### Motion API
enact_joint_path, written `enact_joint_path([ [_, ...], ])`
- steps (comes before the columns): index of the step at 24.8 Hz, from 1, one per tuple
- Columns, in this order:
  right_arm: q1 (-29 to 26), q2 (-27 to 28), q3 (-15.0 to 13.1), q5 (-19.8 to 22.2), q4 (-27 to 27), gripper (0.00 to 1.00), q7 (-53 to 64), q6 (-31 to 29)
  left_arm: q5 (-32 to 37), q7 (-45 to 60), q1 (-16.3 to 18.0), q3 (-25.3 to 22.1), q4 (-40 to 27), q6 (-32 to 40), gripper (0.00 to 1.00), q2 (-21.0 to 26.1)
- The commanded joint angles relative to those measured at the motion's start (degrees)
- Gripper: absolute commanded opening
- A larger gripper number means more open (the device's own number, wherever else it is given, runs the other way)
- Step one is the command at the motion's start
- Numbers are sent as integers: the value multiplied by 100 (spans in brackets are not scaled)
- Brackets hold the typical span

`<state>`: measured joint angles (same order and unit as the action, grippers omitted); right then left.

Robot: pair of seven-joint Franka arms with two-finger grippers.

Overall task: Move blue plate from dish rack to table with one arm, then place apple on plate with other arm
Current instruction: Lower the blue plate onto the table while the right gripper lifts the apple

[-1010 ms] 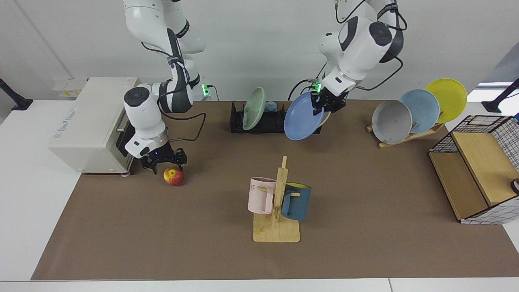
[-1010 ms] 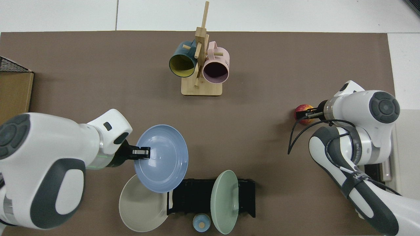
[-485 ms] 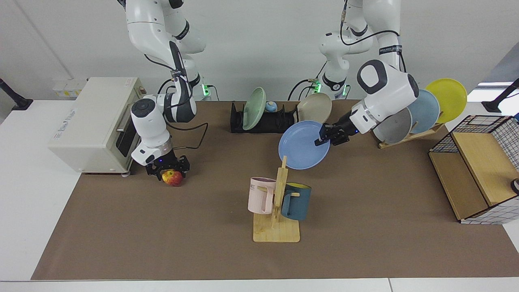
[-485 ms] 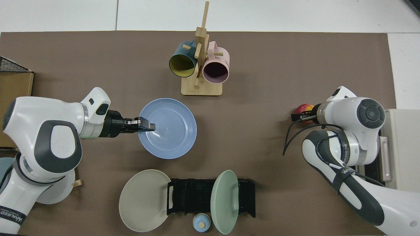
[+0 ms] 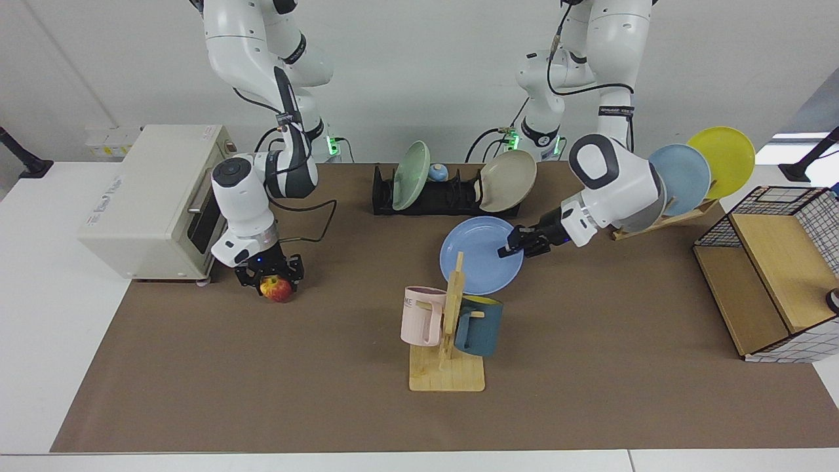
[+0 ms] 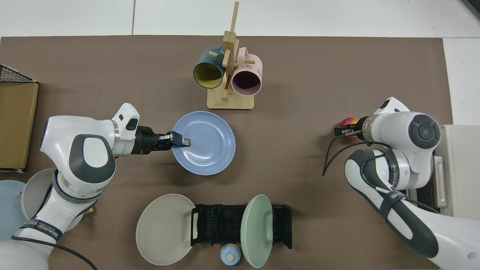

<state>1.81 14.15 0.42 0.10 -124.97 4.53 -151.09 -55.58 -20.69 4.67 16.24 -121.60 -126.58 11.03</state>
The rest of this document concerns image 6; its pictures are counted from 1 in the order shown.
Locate grey plate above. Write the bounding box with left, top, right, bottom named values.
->
left=21, top=168, right=85, bottom=232

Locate wooden cup stand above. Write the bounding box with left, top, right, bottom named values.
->
left=207, top=1, right=255, bottom=110

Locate brown table cloth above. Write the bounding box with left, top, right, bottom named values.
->
left=0, top=36, right=453, bottom=270

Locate black dish rack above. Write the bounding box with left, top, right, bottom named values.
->
left=190, top=204, right=293, bottom=250

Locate red yellow apple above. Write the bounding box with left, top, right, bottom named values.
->
left=339, top=117, right=359, bottom=142

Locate light blue plate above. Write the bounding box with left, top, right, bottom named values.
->
left=0, top=180, right=27, bottom=242

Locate beige plate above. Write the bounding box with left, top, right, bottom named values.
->
left=136, top=193, right=196, bottom=266

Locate dark grey flat object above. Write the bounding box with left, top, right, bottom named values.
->
left=463, top=0, right=480, bottom=19

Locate dark teal cup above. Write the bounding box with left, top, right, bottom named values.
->
left=193, top=46, right=228, bottom=89

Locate small blue round thing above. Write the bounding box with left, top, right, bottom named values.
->
left=220, top=244, right=241, bottom=266

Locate pink cup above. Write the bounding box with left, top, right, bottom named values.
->
left=231, top=47, right=263, bottom=96

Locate wire basket wooden floor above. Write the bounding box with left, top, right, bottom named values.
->
left=0, top=64, right=39, bottom=174

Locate pale toaster oven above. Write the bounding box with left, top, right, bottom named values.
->
left=412, top=124, right=480, bottom=220

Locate pale green plate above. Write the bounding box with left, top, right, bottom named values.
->
left=240, top=194, right=273, bottom=269

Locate wooden plate rack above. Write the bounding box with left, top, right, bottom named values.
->
left=16, top=190, right=94, bottom=216

